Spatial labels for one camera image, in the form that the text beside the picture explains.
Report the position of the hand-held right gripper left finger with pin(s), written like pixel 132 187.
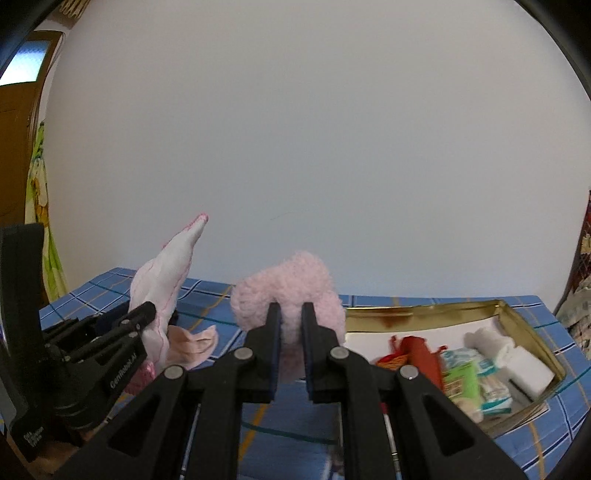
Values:
pixel 275 350

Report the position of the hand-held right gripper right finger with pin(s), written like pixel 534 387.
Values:
pixel 308 350

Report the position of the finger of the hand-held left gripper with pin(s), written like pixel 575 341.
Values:
pixel 134 323
pixel 78 327

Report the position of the white towel with pink trim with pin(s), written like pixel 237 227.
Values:
pixel 161 272

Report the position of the pink fluffy plush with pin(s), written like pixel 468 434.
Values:
pixel 295 286

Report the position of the gold tin box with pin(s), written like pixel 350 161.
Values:
pixel 369 316

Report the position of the green tissue packet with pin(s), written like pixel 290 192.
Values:
pixel 461 383

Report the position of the white sponge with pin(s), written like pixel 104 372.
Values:
pixel 531 374

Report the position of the peach thin cloth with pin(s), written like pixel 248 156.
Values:
pixel 194 344

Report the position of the blue plaid bed sheet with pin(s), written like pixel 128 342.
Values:
pixel 286 429

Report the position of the red and gold pouch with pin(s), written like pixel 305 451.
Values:
pixel 420 357

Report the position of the yellow green hanging cloth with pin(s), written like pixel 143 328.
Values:
pixel 39 194

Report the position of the brown wooden door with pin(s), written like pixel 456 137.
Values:
pixel 14 161

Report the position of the white rolled cloth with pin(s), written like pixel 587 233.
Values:
pixel 489 341

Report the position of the cotton swab packet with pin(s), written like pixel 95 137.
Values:
pixel 493 392

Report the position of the frosted glass window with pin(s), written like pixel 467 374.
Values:
pixel 25 60

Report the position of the dark red patterned cloth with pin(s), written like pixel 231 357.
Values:
pixel 582 258

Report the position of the beige fringed trim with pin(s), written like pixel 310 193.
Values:
pixel 74 7

